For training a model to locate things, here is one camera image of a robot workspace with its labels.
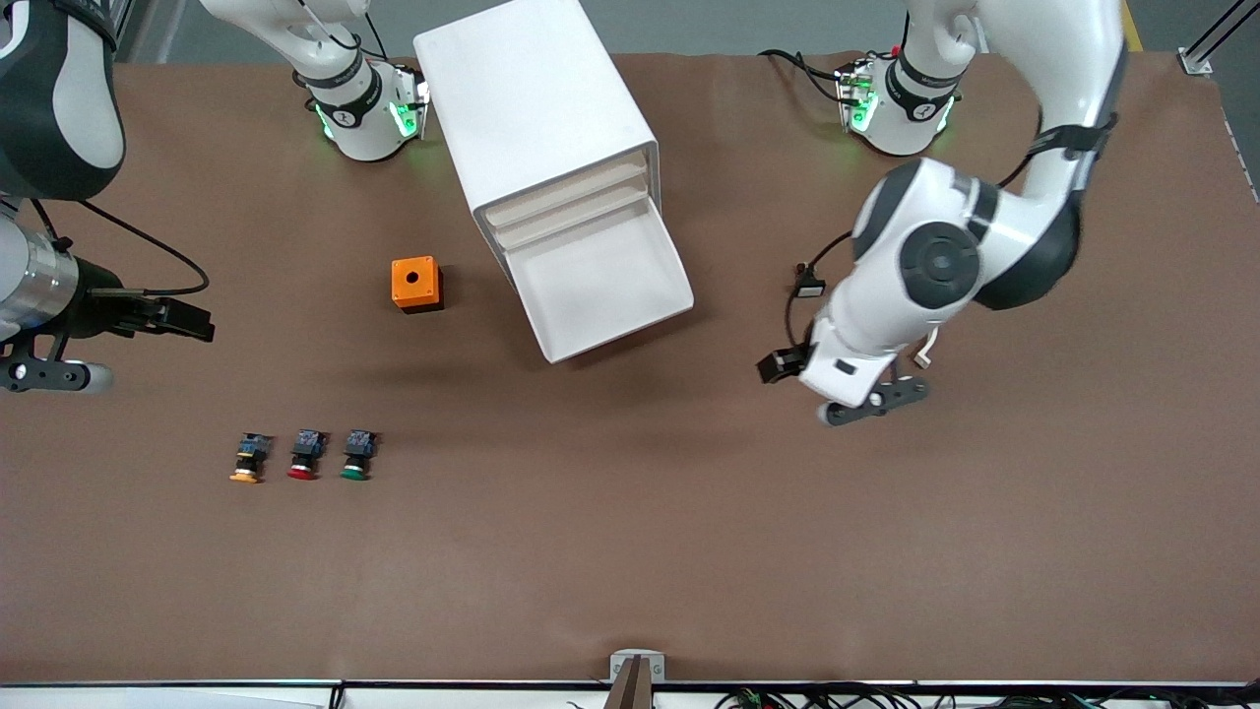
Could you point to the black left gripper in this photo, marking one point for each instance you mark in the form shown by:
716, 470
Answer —
781, 365

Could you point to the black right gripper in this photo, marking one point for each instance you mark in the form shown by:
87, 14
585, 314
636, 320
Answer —
106, 306

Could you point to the green push button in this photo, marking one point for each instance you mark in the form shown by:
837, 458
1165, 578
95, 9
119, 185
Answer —
359, 453

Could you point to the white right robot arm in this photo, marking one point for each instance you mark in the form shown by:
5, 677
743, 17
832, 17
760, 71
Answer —
49, 98

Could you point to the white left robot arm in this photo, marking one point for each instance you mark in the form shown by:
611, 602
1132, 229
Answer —
945, 261

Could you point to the yellow push button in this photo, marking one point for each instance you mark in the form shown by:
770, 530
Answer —
251, 455

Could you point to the red push button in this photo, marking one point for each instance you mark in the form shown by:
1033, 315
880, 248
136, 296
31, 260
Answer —
307, 453

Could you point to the orange button box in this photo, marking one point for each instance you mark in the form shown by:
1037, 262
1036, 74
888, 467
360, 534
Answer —
413, 281

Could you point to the white drawer cabinet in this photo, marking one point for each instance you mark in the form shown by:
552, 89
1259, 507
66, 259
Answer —
522, 98

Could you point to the black white switch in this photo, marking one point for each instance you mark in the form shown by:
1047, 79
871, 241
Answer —
809, 286

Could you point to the white curved bracket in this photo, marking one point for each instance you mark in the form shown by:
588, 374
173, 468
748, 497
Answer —
923, 360

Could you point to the aluminium frame post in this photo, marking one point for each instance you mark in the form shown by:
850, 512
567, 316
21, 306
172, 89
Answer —
1196, 61
118, 20

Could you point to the grey metal mount bracket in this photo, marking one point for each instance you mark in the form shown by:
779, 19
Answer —
618, 662

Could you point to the brown camera post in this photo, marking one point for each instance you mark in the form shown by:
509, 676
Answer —
632, 689

